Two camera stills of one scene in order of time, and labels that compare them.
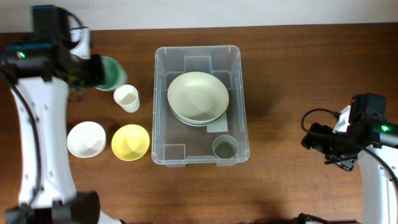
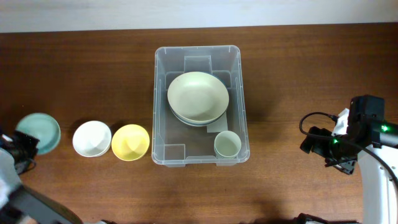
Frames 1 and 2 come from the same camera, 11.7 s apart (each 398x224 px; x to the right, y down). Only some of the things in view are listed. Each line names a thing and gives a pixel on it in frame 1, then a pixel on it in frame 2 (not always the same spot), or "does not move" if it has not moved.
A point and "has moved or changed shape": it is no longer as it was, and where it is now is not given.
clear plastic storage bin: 199,114 does not move
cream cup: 127,98 -> 227,144
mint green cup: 115,76 -> 226,150
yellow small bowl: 130,142 does not move
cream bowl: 198,96 does not move
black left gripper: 99,75 -> 26,166
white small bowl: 86,139 has moved or changed shape
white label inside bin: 221,125 does not move
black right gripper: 316,137 does not move
